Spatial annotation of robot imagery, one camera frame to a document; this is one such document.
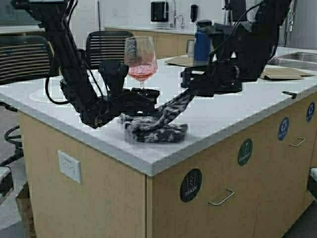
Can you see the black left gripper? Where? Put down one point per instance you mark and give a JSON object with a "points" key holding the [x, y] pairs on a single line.
{"points": [[120, 100]]}

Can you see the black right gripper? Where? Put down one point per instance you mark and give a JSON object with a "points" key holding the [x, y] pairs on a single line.
{"points": [[215, 78]]}

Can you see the black white patterned cloth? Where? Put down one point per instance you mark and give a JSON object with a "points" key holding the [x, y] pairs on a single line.
{"points": [[159, 127]]}

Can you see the wine glass with pink liquid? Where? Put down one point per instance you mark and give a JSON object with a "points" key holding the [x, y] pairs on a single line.
{"points": [[140, 57]]}

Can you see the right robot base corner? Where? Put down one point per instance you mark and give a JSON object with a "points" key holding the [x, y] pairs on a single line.
{"points": [[312, 182]]}

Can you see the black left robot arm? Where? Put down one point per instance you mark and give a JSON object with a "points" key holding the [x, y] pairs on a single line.
{"points": [[94, 111]]}

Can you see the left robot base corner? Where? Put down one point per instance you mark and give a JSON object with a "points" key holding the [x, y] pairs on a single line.
{"points": [[6, 183]]}

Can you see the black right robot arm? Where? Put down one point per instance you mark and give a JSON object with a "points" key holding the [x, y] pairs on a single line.
{"points": [[240, 52]]}

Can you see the blue water bottle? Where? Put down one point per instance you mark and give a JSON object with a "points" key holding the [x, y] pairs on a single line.
{"points": [[202, 43]]}

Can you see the black mesh office chair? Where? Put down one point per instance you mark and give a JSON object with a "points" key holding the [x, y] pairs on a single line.
{"points": [[105, 45]]}

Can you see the brown paper sheet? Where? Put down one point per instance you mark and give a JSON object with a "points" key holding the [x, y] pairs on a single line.
{"points": [[283, 73]]}

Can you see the green round compost sticker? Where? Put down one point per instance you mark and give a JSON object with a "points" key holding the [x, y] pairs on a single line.
{"points": [[245, 152]]}

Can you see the black paper towel dispenser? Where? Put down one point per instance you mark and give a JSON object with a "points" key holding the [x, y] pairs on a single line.
{"points": [[159, 11]]}

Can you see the blue round recycling sticker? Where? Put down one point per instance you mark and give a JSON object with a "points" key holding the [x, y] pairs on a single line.
{"points": [[283, 128]]}

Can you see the wood kitchen island cabinet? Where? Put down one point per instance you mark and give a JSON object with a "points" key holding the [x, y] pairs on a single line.
{"points": [[117, 201]]}

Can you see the black round trash sticker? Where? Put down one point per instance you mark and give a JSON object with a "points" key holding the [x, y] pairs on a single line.
{"points": [[190, 185]]}

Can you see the island stainless steel sink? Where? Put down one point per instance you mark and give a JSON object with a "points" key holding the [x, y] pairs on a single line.
{"points": [[299, 60]]}

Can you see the black wall soap dispenser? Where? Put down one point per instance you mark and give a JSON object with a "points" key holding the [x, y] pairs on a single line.
{"points": [[194, 13]]}

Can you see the white wall outlet plate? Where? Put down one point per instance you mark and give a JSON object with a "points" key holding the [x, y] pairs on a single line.
{"points": [[69, 166]]}

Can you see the metal trash drawer handle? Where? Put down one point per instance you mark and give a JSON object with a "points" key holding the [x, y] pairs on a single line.
{"points": [[221, 198]]}

